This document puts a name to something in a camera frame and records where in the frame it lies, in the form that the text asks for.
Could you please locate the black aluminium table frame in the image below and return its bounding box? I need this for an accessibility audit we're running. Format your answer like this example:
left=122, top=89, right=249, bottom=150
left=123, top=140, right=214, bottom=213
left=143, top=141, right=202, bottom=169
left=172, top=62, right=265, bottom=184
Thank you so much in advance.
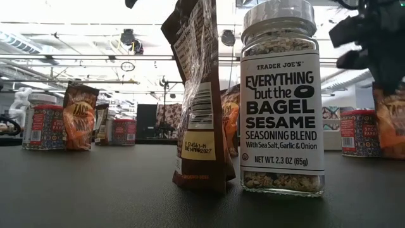
left=0, top=136, right=178, bottom=146

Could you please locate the black stand frame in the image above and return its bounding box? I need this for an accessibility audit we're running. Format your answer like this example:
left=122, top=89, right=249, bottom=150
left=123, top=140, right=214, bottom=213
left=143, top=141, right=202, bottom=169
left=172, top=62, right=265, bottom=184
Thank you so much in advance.
left=159, top=75, right=184, bottom=140

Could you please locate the smoked paprika tin red lid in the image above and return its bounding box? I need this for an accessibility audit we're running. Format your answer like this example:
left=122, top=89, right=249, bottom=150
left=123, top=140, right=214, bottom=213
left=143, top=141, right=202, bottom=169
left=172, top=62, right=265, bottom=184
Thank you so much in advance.
left=340, top=110, right=382, bottom=158

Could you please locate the corrugated ceiling duct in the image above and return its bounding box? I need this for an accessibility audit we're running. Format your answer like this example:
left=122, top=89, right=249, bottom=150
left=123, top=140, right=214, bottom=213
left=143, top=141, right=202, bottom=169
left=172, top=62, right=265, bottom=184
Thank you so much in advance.
left=321, top=68, right=377, bottom=93

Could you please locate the silver ceiling air duct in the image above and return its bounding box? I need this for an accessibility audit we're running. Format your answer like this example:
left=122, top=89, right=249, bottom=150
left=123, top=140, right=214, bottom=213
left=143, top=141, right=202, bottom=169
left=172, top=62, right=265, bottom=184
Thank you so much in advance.
left=0, top=30, right=44, bottom=54

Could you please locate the black cabinet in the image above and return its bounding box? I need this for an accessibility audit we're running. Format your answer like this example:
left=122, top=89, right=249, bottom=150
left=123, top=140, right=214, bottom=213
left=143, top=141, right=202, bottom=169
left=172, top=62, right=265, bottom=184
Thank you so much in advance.
left=136, top=103, right=158, bottom=139

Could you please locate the patterned fabric panel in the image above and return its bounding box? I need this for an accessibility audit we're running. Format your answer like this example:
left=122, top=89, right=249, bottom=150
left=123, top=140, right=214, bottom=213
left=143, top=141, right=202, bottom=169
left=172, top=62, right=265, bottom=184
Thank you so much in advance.
left=156, top=103, right=183, bottom=139

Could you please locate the pink cube with cap top-left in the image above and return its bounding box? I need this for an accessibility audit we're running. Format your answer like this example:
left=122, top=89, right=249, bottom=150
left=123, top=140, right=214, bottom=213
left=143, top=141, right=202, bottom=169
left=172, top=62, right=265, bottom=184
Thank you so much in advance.
left=112, top=118, right=137, bottom=146

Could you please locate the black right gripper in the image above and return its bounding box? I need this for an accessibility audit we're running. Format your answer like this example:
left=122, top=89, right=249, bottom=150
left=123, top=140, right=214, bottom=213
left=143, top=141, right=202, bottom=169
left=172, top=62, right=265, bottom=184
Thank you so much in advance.
left=328, top=0, right=405, bottom=94

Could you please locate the white storage shelf unit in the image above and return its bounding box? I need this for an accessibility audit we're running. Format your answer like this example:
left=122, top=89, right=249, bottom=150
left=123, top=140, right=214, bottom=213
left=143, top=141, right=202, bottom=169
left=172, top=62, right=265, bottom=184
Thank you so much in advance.
left=321, top=106, right=343, bottom=151

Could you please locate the black ceiling cord reel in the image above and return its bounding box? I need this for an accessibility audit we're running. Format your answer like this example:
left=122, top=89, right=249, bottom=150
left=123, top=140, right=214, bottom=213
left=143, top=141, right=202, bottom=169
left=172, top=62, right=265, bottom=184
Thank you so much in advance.
left=120, top=28, right=145, bottom=55
left=220, top=28, right=237, bottom=48

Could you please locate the taco seasoning mix packet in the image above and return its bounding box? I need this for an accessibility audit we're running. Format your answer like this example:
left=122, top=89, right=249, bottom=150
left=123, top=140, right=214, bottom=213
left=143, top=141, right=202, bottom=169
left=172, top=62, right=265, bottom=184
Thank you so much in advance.
left=372, top=81, right=405, bottom=160
left=62, top=81, right=100, bottom=151
left=94, top=103, right=110, bottom=146
left=160, top=0, right=237, bottom=194
left=220, top=84, right=241, bottom=158

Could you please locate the black curved cable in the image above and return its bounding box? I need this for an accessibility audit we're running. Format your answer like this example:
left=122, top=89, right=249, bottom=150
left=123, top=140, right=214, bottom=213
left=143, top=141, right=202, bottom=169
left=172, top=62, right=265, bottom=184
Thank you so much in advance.
left=0, top=115, right=23, bottom=137

